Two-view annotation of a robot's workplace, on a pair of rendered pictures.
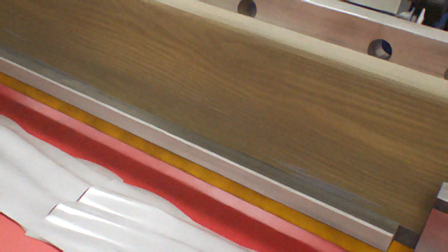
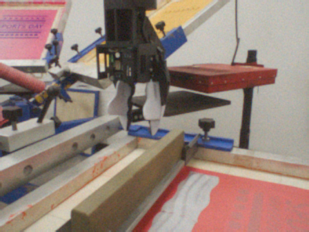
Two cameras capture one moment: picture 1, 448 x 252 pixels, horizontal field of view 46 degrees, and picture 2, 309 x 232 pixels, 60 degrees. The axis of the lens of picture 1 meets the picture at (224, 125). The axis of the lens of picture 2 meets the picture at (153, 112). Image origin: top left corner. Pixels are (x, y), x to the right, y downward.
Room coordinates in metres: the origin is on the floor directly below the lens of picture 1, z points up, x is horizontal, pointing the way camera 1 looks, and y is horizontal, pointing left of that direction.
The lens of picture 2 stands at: (0.28, 0.48, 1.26)
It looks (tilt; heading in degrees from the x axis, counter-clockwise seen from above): 15 degrees down; 270
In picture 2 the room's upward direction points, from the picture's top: straight up
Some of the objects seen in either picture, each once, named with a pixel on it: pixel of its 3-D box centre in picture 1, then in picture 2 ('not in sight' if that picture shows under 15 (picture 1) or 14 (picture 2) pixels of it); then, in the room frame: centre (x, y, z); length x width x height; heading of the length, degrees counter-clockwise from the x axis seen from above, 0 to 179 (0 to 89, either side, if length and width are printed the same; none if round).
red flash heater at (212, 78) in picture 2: not in sight; (216, 75); (-0.11, -1.13, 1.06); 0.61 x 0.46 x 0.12; 34
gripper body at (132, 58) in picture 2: not in sight; (131, 42); (0.31, 0.06, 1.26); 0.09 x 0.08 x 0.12; 65
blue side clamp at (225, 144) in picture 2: not in sight; (177, 145); (0.20, -0.23, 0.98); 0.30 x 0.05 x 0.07; 154
